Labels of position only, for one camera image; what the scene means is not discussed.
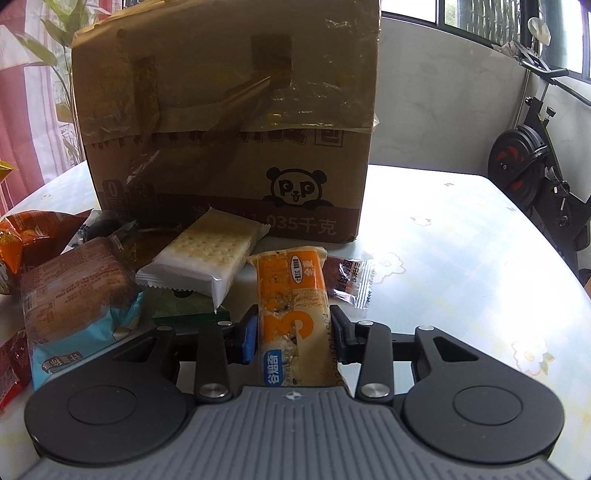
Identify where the red snack packet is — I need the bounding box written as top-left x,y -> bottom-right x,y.
0,330 -> 34,411

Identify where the small brown clear snack packet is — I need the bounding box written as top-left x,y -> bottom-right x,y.
322,256 -> 377,308

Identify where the orange and white bar packet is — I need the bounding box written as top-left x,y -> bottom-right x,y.
246,246 -> 343,387

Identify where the brown cardboard box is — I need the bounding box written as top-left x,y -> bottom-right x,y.
71,0 -> 382,243

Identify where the green snack packet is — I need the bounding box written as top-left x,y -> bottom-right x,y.
152,288 -> 230,329

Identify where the brown bread packet blue trim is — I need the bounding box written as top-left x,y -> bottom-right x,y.
19,236 -> 145,389

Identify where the black exercise bike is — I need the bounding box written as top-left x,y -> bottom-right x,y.
488,41 -> 591,289

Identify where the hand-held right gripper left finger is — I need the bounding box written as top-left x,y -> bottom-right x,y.
112,306 -> 259,401

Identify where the white cracker packet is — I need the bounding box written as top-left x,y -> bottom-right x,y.
135,207 -> 271,309

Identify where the red and white printed curtain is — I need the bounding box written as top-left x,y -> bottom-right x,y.
0,0 -> 100,217

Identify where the dark clear snack packet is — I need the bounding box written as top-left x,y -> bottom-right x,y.
69,209 -> 139,252

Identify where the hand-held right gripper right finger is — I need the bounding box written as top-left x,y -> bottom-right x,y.
330,305 -> 482,402

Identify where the orange chips bag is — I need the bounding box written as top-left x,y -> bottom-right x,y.
0,210 -> 89,295

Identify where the dark-framed window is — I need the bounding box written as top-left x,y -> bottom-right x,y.
381,0 -> 591,83

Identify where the green leafy plant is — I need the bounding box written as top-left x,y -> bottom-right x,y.
25,0 -> 93,162

